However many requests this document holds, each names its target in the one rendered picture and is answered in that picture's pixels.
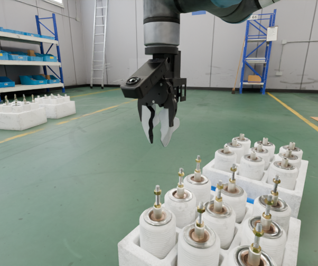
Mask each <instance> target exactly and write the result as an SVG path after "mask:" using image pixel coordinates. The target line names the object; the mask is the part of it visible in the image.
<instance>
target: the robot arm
mask: <svg viewBox="0 0 318 266"><path fill-rule="evenodd" d="M278 1H280V0H143V25H144V45H145V46H146V47H145V55H152V56H153V59H149V60H148V61H147V62H145V63H144V64H143V65H142V66H141V67H140V68H139V69H138V70H137V71H136V72H135V73H134V74H132V75H131V76H130V77H129V78H128V79H127V80H126V81H125V82H124V83H123V84H122V85H121V86H120V88H121V90H122V92H123V95H124V97H125V98H133V99H138V102H137V107H138V113H139V117H140V121H141V122H142V126H143V129H144V131H145V134H146V137H147V139H148V141H149V143H150V144H152V143H153V128H154V127H155V126H156V125H158V123H159V121H160V122H161V129H160V131H161V142H162V144H163V146H164V147H166V146H167V145H168V143H169V142H170V139H171V136H172V133H173V132H174V131H175V130H176V129H177V128H178V127H179V125H180V121H179V118H177V117H175V115H176V112H177V103H178V101H179V97H180V102H182V101H186V78H181V77H180V72H181V51H179V48H178V47H177V46H179V45H180V14H182V13H183V14H184V13H191V12H197V11H207V12H209V13H211V14H212V15H215V16H217V17H219V18H221V19H222V20H223V21H224V22H226V23H230V24H240V23H242V22H244V21H246V20H247V19H249V18H250V16H251V15H252V14H253V12H255V11H258V10H260V9H262V8H264V7H267V6H269V5H271V4H273V3H276V2H278ZM182 85H184V96H182ZM179 86H180V92H179ZM155 104H158V106H159V107H164V108H163V109H162V110H161V111H160V112H159V113H158V115H157V114H156V105H155Z"/></svg>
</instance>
